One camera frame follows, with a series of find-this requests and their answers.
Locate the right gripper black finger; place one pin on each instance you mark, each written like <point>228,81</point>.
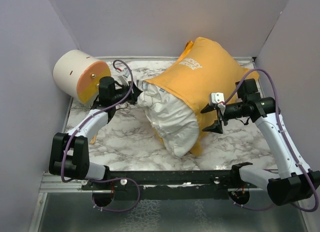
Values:
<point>216,127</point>
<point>208,108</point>

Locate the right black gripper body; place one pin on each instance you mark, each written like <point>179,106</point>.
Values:
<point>234,111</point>

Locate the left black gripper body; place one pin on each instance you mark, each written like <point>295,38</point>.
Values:
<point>122,93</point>

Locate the white pillow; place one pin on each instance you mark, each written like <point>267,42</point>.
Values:
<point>174,122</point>

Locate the orange Mickey Mouse pillowcase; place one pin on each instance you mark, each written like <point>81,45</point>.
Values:
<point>204,67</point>

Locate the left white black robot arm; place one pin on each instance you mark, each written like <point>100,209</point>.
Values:
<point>69,156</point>

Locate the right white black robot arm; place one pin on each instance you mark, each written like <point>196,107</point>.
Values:
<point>286,155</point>

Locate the white cylinder with orange lid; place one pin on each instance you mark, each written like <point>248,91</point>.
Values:
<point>78,75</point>

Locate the small orange patterned card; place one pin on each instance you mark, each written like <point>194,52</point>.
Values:
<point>93,140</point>

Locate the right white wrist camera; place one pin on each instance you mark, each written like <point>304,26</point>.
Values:
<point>217,100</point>

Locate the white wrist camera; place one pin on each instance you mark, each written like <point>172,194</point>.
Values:
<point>217,100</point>
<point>125,77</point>

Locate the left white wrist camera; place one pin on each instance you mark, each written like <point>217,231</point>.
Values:
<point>125,77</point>

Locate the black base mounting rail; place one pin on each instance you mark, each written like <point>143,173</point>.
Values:
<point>165,185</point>

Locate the aluminium frame rail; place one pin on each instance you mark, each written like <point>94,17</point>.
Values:
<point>62,180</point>

